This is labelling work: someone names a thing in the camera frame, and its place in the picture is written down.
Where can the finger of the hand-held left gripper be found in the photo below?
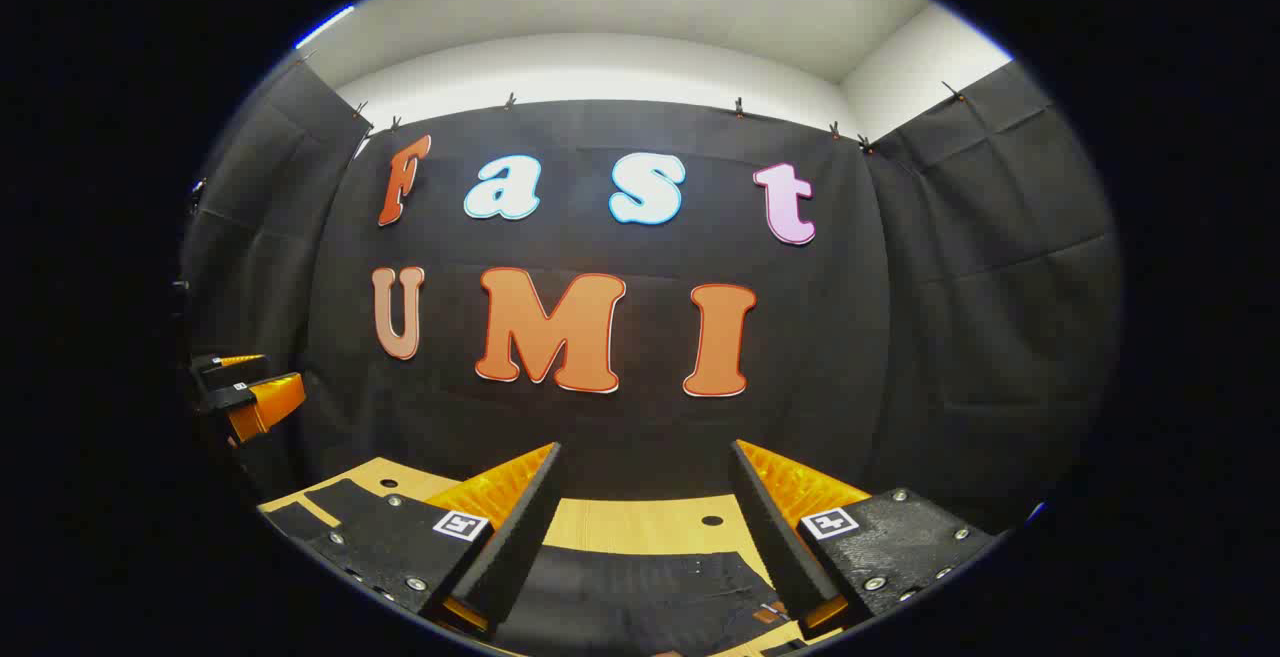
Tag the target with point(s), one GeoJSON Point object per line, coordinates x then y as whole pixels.
{"type": "Point", "coordinates": [262, 405]}
{"type": "Point", "coordinates": [235, 369]}

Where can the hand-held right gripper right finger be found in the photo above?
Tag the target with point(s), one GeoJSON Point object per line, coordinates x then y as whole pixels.
{"type": "Point", "coordinates": [775, 537]}

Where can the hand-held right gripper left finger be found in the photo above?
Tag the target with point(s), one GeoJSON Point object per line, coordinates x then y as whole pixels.
{"type": "Point", "coordinates": [520, 537]}

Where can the dark blue jeans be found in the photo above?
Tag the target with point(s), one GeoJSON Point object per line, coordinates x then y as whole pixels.
{"type": "Point", "coordinates": [640, 597]}

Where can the black backdrop cloth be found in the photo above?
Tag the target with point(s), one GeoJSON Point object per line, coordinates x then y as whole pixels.
{"type": "Point", "coordinates": [850, 337]}

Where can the row of small backdrop clips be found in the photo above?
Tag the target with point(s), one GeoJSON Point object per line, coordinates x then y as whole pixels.
{"type": "Point", "coordinates": [510, 101]}

